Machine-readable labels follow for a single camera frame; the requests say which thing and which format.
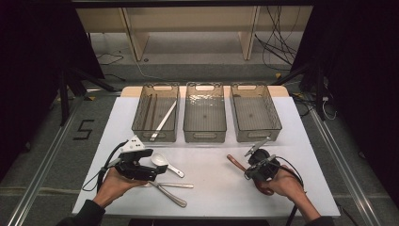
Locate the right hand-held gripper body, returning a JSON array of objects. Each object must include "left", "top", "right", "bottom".
[{"left": 244, "top": 137, "right": 280, "bottom": 183}]

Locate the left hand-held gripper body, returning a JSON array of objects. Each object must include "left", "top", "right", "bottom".
[{"left": 114, "top": 135, "right": 151, "bottom": 181}]

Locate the white ceramic spoon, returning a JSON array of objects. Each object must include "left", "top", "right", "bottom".
[{"left": 151, "top": 152, "right": 186, "bottom": 179}]

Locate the brown wooden spoon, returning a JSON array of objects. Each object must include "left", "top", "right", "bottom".
[{"left": 226, "top": 153, "right": 276, "bottom": 197}]

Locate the silver metal cutlery piece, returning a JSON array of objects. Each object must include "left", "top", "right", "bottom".
[{"left": 150, "top": 180, "right": 188, "bottom": 209}]

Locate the smoky transparent plastic bin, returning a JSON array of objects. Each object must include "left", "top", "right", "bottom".
[
  {"left": 131, "top": 82, "right": 181, "bottom": 143},
  {"left": 229, "top": 82, "right": 283, "bottom": 143},
  {"left": 183, "top": 81, "right": 228, "bottom": 144}
]

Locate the person's right hand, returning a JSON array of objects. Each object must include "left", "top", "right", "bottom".
[{"left": 259, "top": 173, "right": 301, "bottom": 199}]

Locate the person's left hand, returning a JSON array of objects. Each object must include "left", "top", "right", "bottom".
[{"left": 93, "top": 169, "right": 148, "bottom": 209}]

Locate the black metal stand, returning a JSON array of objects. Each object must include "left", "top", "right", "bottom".
[
  {"left": 271, "top": 60, "right": 327, "bottom": 121},
  {"left": 57, "top": 66, "right": 118, "bottom": 126}
]

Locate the black curtain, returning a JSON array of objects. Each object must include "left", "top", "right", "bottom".
[
  {"left": 0, "top": 0, "right": 105, "bottom": 182},
  {"left": 291, "top": 0, "right": 399, "bottom": 202}
]

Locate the beige wooden desk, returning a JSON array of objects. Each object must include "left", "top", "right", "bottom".
[{"left": 74, "top": 6, "right": 314, "bottom": 62}]

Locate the left hand-held gripper black cable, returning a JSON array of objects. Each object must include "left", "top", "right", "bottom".
[{"left": 82, "top": 140, "right": 130, "bottom": 193}]

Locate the hand-held gripper black cable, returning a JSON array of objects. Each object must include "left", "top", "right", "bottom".
[
  {"left": 271, "top": 155, "right": 305, "bottom": 226},
  {"left": 82, "top": 140, "right": 130, "bottom": 193}
]

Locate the right hand-held gripper black cable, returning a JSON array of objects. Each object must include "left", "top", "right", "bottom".
[{"left": 271, "top": 155, "right": 305, "bottom": 226}]

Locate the short aluminium floor rail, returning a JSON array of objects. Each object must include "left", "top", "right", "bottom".
[{"left": 86, "top": 89, "right": 123, "bottom": 97}]

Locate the white floor cable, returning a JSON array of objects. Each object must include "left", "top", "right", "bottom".
[{"left": 119, "top": 50, "right": 165, "bottom": 81}]

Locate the thin black floor cable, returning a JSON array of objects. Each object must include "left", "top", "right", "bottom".
[{"left": 95, "top": 52, "right": 126, "bottom": 82}]

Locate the bundle of black cables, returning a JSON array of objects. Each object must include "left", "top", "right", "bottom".
[{"left": 253, "top": 6, "right": 303, "bottom": 73}]

